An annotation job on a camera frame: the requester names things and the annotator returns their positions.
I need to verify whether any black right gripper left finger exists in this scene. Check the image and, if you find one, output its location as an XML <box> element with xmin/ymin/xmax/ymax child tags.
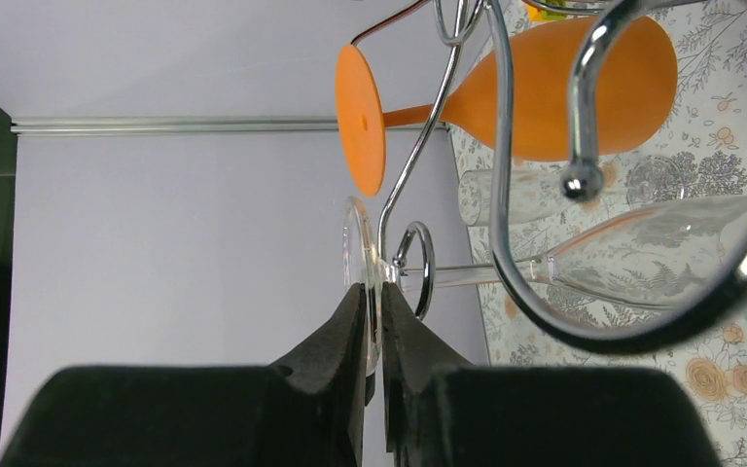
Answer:
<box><xmin>1</xmin><ymin>284</ymin><xmax>368</xmax><ymax>466</ymax></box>

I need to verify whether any clear wine glass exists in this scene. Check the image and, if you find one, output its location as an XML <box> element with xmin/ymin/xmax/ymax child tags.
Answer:
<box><xmin>342</xmin><ymin>195</ymin><xmax>747</xmax><ymax>361</ymax></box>

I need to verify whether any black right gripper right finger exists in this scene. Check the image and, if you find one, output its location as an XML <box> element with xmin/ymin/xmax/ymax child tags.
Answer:
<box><xmin>381</xmin><ymin>284</ymin><xmax>720</xmax><ymax>466</ymax></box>

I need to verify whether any clear champagne flute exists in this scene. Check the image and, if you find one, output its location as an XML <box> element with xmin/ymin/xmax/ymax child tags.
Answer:
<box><xmin>508</xmin><ymin>152</ymin><xmax>687</xmax><ymax>225</ymax></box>

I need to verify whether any orange wine glass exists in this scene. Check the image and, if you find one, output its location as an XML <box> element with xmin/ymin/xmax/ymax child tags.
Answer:
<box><xmin>335</xmin><ymin>17</ymin><xmax>677</xmax><ymax>197</ymax></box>

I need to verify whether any chrome wine glass rack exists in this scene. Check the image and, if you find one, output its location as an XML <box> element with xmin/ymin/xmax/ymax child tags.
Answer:
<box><xmin>350</xmin><ymin>0</ymin><xmax>747</xmax><ymax>356</ymax></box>

